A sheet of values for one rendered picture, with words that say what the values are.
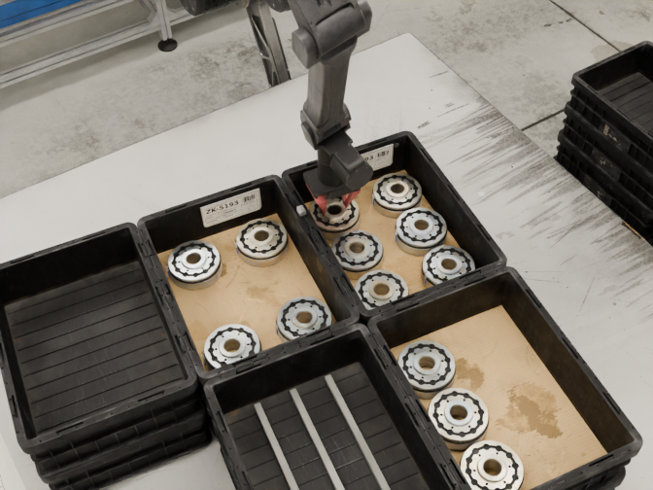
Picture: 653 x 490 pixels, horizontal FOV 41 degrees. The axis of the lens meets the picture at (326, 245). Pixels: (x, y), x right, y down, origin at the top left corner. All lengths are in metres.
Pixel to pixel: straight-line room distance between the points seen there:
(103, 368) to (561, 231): 1.03
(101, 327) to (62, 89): 1.98
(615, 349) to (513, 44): 2.04
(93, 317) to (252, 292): 0.30
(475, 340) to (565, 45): 2.22
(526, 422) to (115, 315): 0.78
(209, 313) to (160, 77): 1.97
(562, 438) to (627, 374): 0.30
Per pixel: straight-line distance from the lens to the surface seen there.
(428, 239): 1.72
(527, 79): 3.49
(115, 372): 1.63
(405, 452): 1.50
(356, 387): 1.56
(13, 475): 1.74
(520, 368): 1.61
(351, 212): 1.76
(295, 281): 1.69
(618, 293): 1.92
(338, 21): 1.20
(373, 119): 2.21
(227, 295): 1.69
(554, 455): 1.53
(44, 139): 3.38
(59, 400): 1.63
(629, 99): 2.70
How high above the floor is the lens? 2.17
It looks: 50 degrees down
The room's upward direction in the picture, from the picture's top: 2 degrees counter-clockwise
